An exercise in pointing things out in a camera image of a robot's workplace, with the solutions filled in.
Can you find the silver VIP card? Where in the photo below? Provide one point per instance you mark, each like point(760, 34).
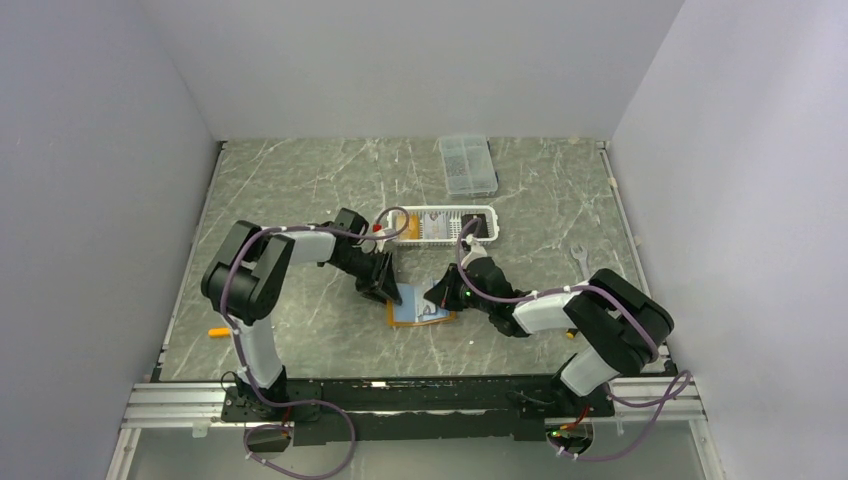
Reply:
point(434, 226)

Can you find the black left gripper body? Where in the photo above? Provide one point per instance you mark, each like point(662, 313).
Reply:
point(366, 268)

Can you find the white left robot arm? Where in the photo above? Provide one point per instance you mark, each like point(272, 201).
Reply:
point(245, 278)

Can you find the silver open end wrench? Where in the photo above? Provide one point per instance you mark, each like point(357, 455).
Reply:
point(580, 254)

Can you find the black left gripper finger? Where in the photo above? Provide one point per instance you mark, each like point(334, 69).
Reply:
point(385, 284)
point(373, 291)

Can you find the black card stack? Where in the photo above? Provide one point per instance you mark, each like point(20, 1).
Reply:
point(475, 225)

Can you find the clear plastic screw box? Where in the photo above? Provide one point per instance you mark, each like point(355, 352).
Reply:
point(468, 166)

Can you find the orange handled small tool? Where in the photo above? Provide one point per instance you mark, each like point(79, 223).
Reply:
point(219, 333)

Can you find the aluminium frame rail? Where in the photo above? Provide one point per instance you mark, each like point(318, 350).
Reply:
point(218, 404)

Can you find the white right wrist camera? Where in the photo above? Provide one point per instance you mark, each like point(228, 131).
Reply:
point(470, 251)

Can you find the orange leather card holder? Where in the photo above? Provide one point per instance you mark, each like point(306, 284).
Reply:
point(415, 310)

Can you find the white plastic basket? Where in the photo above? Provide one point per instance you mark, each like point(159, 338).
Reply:
point(453, 214)

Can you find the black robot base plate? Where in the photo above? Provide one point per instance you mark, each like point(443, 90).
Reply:
point(421, 426)

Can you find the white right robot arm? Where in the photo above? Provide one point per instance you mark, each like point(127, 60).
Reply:
point(622, 326)

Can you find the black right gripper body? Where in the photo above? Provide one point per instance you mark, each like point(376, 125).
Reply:
point(467, 297)

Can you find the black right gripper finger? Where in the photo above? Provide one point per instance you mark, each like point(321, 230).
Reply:
point(449, 283)
point(443, 300)

